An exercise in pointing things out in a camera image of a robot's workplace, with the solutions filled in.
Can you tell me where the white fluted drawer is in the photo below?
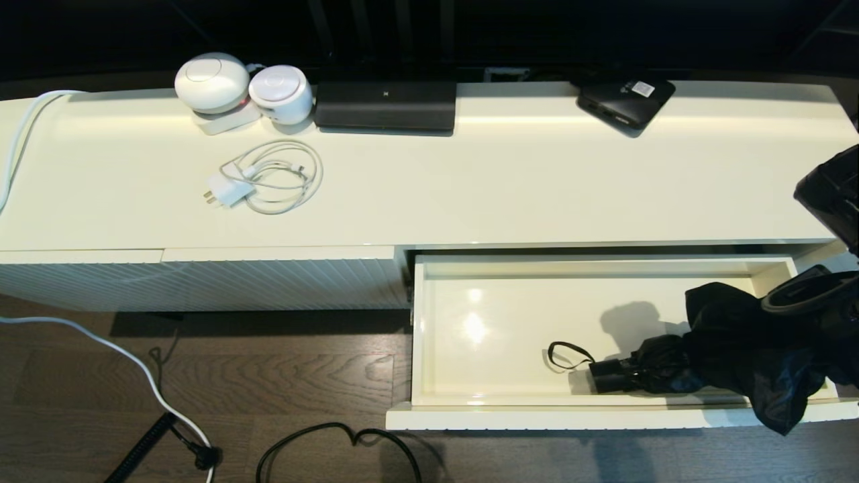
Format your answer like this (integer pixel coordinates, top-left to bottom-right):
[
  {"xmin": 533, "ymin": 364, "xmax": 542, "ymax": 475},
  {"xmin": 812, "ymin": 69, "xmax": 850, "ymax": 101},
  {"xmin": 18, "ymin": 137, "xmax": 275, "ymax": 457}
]
[{"xmin": 386, "ymin": 245, "xmax": 859, "ymax": 431}]

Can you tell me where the black umbrella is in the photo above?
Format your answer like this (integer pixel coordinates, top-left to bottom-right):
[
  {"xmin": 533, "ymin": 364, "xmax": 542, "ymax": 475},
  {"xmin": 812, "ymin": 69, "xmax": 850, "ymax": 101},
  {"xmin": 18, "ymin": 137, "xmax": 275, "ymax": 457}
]
[{"xmin": 547, "ymin": 282, "xmax": 840, "ymax": 437}]

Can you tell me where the white slatted cabinet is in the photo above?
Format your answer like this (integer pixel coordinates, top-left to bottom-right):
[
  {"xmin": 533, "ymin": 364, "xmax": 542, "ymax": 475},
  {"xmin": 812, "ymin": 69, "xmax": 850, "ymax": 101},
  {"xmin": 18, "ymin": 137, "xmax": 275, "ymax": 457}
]
[{"xmin": 0, "ymin": 82, "xmax": 859, "ymax": 313}]

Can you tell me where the black router box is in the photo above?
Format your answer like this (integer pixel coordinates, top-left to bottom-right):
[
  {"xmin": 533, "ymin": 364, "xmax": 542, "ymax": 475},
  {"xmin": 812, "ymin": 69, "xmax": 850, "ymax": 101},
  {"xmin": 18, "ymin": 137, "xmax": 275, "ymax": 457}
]
[{"xmin": 313, "ymin": 64, "xmax": 457, "ymax": 133}]

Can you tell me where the white fluted cabinet front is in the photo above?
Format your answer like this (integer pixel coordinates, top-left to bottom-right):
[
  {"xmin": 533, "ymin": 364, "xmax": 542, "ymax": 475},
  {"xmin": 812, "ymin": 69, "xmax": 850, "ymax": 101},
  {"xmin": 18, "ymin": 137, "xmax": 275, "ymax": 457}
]
[
  {"xmin": 163, "ymin": 245, "xmax": 411, "ymax": 311},
  {"xmin": 0, "ymin": 248, "xmax": 165, "ymax": 313}
]

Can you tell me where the white charger plug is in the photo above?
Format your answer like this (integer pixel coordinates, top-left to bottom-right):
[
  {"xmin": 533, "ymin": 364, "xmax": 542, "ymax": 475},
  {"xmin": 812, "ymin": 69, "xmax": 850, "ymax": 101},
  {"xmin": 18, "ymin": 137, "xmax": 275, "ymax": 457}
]
[{"xmin": 203, "ymin": 172, "xmax": 257, "ymax": 209}]

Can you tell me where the small white round device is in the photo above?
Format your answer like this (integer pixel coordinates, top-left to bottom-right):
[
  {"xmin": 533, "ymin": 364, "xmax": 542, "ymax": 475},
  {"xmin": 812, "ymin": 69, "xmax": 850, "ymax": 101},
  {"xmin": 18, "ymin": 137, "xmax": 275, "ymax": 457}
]
[{"xmin": 248, "ymin": 65, "xmax": 315, "ymax": 126}]

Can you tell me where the black set-top box with sticker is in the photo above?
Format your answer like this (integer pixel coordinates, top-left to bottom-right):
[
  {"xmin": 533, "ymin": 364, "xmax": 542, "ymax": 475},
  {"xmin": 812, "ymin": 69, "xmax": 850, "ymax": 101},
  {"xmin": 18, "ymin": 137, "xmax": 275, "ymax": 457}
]
[{"xmin": 577, "ymin": 75, "xmax": 676, "ymax": 135}]

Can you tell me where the white flat device base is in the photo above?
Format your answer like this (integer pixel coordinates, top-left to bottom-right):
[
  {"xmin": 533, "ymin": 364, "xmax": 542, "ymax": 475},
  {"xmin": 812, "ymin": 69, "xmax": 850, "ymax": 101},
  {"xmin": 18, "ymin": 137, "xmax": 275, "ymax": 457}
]
[{"xmin": 194, "ymin": 103, "xmax": 264, "ymax": 136}]

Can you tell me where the large white round device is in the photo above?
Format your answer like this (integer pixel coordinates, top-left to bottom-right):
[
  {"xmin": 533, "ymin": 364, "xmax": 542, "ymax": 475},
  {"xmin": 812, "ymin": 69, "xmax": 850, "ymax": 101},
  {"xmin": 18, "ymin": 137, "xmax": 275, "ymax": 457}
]
[{"xmin": 174, "ymin": 52, "xmax": 252, "ymax": 115}]

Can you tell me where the white coiled charger cable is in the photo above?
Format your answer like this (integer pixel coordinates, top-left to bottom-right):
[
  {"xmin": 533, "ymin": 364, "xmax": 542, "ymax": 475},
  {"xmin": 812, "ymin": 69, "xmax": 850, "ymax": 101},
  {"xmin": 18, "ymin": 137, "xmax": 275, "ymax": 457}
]
[{"xmin": 220, "ymin": 140, "xmax": 325, "ymax": 215}]

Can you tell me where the black looped floor cable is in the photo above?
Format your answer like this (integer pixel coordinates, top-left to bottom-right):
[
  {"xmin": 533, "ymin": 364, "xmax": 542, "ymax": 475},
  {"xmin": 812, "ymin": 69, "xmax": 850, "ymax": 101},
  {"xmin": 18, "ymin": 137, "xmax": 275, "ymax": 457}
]
[{"xmin": 255, "ymin": 421, "xmax": 423, "ymax": 483}]

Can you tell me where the thin black cable with plug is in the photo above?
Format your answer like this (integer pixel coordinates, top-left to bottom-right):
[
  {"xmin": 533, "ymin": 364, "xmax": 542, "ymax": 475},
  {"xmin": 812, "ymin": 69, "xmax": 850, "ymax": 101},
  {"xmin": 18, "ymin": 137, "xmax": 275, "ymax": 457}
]
[{"xmin": 149, "ymin": 332, "xmax": 222, "ymax": 470}]

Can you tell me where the white floor cable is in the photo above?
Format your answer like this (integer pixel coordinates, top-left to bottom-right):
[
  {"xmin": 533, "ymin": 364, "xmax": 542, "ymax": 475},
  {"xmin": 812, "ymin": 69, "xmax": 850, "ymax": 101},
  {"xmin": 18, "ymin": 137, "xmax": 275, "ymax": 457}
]
[{"xmin": 0, "ymin": 314, "xmax": 217, "ymax": 483}]

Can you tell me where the black spiral cable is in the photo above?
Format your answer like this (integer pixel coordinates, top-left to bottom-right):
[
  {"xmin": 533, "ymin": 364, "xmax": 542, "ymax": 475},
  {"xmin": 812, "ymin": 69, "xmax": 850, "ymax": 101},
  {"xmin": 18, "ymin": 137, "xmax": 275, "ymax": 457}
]
[{"xmin": 104, "ymin": 413, "xmax": 179, "ymax": 483}]

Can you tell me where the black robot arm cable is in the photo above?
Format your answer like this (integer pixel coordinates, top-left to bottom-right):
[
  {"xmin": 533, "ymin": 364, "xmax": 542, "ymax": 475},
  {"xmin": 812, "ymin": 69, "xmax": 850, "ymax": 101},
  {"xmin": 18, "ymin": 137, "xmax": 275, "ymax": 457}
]
[{"xmin": 760, "ymin": 264, "xmax": 859, "ymax": 316}]

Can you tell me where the thick white cable pair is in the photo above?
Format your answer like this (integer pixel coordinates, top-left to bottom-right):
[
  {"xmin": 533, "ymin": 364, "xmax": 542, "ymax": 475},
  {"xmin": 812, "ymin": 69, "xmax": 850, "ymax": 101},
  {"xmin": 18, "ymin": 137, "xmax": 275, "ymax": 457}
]
[{"xmin": 0, "ymin": 91, "xmax": 88, "ymax": 219}]

